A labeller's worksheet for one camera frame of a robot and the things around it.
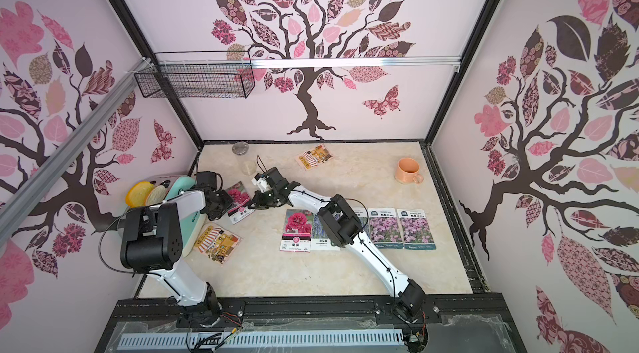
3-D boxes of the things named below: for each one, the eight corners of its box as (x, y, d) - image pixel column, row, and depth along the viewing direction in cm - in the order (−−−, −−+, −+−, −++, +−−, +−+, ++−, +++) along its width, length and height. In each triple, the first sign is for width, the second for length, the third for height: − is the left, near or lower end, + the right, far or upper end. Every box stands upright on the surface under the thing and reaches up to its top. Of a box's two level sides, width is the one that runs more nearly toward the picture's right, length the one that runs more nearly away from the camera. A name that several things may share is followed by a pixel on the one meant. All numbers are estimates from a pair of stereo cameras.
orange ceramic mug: (396, 188, 106) (401, 176, 99) (391, 170, 112) (396, 156, 105) (416, 188, 106) (423, 175, 98) (411, 170, 112) (417, 156, 105)
